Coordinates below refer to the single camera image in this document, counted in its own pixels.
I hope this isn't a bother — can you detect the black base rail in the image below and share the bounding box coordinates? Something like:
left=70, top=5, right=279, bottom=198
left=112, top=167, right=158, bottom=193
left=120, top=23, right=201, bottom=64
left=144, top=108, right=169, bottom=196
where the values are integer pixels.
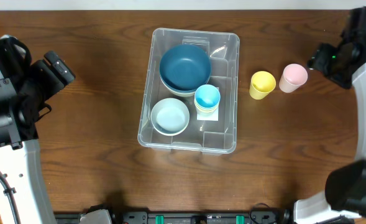
left=111, top=212, right=283, bottom=224

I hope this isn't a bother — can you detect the light blue plastic cup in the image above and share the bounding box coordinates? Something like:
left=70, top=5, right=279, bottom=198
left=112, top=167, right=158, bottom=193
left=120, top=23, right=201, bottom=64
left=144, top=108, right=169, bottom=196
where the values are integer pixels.
left=194, top=84, right=221, bottom=110

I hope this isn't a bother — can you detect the clear plastic storage container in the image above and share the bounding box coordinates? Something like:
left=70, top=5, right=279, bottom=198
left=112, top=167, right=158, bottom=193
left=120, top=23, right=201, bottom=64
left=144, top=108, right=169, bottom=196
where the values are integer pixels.
left=137, top=28, right=240, bottom=155

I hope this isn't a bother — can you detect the cream plastic cup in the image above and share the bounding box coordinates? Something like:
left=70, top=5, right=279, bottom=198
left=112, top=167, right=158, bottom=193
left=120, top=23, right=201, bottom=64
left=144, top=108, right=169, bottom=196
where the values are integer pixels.
left=196, top=109, right=218, bottom=118

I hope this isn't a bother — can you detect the dark blue bowl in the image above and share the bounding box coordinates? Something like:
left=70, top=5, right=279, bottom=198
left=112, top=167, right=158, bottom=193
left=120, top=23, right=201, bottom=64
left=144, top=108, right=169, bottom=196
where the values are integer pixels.
left=159, top=44, right=212, bottom=90
left=160, top=77, right=210, bottom=97

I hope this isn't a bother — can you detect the beige plastic bowl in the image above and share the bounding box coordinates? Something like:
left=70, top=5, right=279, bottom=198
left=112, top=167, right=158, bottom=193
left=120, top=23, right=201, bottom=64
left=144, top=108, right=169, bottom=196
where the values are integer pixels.
left=164, top=83, right=196, bottom=97

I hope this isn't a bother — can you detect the black left camera cable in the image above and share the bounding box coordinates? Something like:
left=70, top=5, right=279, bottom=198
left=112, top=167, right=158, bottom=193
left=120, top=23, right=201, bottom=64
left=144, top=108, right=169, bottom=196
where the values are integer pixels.
left=0, top=161, right=22, bottom=224

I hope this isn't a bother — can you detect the grey plastic bowl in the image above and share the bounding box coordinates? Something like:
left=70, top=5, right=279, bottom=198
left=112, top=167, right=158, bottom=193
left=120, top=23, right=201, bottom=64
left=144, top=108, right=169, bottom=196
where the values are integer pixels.
left=150, top=98, right=190, bottom=136

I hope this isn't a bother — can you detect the pink plastic cup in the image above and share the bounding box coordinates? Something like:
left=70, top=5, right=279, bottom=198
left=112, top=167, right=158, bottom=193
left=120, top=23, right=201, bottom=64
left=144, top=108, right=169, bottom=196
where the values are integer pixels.
left=279, top=63, right=308, bottom=93

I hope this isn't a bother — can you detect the yellow plastic cup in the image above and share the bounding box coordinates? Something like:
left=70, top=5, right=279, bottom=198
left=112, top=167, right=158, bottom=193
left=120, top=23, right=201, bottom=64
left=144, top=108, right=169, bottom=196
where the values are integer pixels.
left=194, top=101, right=219, bottom=113
left=249, top=71, right=277, bottom=100

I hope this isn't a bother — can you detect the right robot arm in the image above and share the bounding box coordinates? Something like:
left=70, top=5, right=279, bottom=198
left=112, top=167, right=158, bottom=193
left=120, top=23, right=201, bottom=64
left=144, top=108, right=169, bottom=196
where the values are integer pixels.
left=293, top=6, right=366, bottom=223

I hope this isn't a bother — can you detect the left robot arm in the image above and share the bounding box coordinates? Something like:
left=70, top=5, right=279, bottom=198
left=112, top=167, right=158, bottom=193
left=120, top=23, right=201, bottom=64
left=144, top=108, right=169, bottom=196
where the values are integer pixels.
left=0, top=35, right=114, bottom=223

